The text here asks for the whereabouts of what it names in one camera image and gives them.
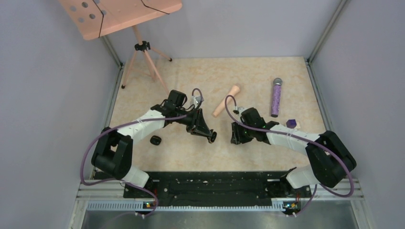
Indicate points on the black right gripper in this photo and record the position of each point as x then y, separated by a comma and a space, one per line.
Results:
237, 138

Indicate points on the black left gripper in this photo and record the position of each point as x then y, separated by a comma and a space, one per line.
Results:
201, 128

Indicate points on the black glossy earbud charging case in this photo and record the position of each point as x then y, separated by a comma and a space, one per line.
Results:
212, 138

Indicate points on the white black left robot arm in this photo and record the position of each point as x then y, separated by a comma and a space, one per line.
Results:
114, 146

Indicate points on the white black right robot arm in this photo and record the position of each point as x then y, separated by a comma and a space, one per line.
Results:
329, 158

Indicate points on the black case lid piece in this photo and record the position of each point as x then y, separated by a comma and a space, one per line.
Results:
155, 140

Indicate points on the purple glitter microphone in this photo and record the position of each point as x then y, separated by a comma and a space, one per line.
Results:
276, 97

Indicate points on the purple cube on block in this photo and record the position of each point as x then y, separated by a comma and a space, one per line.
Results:
293, 124

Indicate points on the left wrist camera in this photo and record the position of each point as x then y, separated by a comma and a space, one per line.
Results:
196, 101

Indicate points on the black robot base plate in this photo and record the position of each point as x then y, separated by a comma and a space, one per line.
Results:
218, 189

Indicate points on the grey slotted cable duct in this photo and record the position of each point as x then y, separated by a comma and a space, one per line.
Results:
116, 205

